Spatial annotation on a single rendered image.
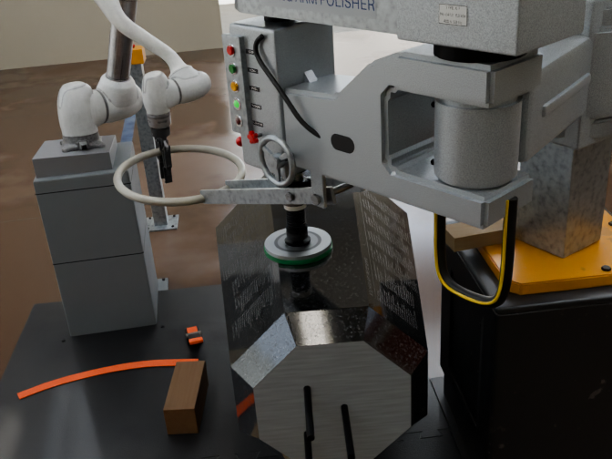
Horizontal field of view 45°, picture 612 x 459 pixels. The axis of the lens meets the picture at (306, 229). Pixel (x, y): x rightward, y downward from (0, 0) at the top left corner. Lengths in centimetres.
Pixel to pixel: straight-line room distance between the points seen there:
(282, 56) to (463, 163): 61
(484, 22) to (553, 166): 89
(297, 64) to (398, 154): 41
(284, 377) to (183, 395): 93
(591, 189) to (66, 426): 211
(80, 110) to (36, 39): 609
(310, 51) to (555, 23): 74
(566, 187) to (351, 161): 72
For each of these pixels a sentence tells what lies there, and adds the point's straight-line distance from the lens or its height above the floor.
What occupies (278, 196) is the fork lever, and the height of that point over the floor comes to 102.
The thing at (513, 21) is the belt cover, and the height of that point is 163.
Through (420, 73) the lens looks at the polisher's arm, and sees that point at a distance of 167.
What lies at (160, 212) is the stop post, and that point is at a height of 9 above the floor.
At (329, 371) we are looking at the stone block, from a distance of 205.
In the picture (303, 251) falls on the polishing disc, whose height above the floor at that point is 85.
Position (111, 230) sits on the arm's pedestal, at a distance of 336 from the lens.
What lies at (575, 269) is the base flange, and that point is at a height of 78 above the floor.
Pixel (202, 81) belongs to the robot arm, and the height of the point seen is 118.
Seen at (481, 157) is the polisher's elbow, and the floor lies 132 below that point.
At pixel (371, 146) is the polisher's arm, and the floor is 129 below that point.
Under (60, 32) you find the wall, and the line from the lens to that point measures 933.
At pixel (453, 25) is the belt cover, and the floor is 161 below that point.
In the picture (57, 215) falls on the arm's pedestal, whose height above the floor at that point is 63.
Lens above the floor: 191
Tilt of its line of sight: 26 degrees down
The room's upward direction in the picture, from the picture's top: 4 degrees counter-clockwise
